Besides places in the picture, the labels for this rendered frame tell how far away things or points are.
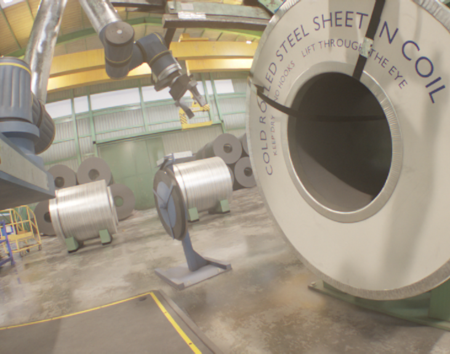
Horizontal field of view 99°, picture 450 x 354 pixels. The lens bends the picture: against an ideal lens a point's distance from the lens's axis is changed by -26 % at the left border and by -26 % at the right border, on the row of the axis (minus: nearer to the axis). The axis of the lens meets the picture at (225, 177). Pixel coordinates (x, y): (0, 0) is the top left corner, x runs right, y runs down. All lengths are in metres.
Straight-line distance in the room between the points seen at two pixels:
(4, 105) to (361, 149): 1.56
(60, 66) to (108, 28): 14.97
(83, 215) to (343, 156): 4.83
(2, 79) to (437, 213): 1.25
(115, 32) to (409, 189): 1.02
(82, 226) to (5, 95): 4.78
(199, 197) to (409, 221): 5.09
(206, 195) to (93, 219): 2.44
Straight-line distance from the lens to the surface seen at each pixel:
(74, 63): 15.78
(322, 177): 1.19
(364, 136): 1.55
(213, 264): 2.36
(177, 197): 1.97
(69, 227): 5.51
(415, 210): 0.80
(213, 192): 5.71
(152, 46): 1.11
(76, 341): 0.91
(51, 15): 1.33
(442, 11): 0.75
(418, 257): 0.85
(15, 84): 0.85
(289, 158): 1.13
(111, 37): 0.92
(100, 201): 5.36
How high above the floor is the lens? 0.73
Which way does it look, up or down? 1 degrees up
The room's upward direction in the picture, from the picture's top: 13 degrees counter-clockwise
